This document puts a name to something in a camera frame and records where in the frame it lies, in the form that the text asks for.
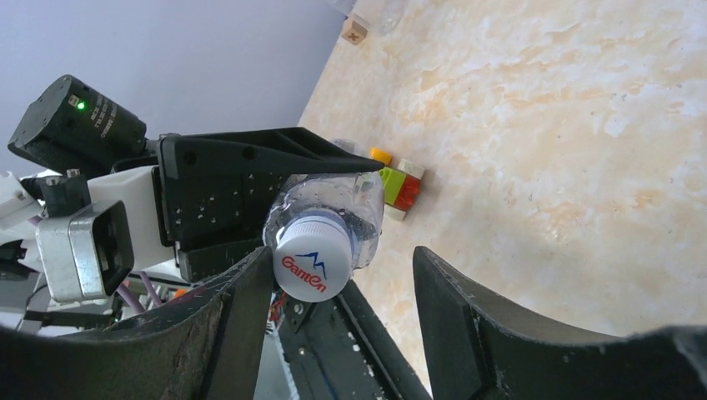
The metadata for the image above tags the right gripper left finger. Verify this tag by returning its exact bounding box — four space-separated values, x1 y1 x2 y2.
1 247 273 399

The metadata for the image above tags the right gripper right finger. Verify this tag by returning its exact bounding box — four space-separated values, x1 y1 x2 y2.
413 246 706 399

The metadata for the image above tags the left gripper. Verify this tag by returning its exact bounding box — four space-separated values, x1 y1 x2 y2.
88 127 384 283

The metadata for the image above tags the clear plastic bottle white cap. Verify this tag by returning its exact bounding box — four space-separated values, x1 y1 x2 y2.
262 172 384 269

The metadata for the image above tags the white Ganten bottle cap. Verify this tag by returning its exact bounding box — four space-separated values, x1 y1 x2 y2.
273 212 354 303

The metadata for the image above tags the clear plastic bottle blue label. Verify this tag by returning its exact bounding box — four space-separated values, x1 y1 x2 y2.
326 0 409 35

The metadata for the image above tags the colourful toy block car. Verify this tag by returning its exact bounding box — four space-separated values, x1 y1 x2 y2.
369 147 425 221

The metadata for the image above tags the wooden cube with cross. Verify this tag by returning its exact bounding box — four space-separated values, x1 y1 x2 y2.
340 15 369 46

